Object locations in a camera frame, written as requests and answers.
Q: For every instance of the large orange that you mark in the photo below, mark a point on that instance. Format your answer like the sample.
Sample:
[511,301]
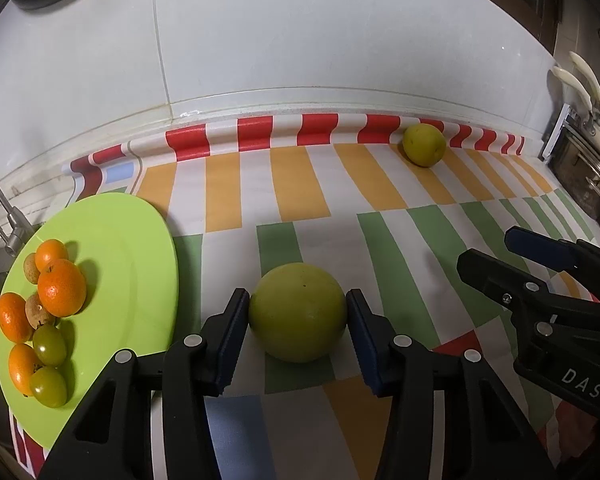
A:
[61,289]

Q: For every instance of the green tomato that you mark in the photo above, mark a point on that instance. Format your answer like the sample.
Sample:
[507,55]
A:
[49,344]
[49,387]

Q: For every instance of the large green pomelo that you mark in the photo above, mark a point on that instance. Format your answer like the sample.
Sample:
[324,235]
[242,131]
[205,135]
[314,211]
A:
[297,312]

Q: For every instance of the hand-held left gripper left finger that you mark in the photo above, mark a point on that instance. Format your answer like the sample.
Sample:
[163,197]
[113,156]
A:
[232,330]

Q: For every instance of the metal faucet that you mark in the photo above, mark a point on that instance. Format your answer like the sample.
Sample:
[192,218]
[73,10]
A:
[12,230]

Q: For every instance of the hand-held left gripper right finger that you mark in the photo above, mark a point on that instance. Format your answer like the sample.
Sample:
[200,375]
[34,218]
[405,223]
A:
[360,335]

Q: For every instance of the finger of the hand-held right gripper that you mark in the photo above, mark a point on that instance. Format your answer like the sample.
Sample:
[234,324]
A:
[535,247]
[490,277]

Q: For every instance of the lime green plate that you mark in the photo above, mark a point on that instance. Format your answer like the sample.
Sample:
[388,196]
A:
[125,280]

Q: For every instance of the small brown fruit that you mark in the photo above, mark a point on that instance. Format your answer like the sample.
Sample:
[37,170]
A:
[29,269]
[37,312]

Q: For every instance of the small orange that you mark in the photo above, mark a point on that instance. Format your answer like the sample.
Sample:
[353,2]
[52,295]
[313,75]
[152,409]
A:
[51,252]

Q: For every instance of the yellow-green round fruit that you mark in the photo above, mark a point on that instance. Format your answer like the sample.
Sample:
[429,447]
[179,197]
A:
[424,145]

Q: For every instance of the striped colourful tablecloth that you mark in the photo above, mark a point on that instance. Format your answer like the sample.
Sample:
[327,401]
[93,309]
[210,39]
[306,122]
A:
[300,185]

